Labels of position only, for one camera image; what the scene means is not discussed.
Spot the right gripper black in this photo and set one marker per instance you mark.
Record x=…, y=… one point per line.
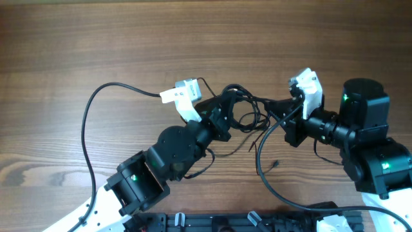
x=295, y=134

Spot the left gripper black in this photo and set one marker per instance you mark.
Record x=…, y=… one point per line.
x=219, y=116

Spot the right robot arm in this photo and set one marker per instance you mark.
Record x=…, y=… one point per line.
x=379, y=166

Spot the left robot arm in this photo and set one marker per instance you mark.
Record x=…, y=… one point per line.
x=140, y=182

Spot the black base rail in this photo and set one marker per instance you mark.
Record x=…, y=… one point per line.
x=278, y=221

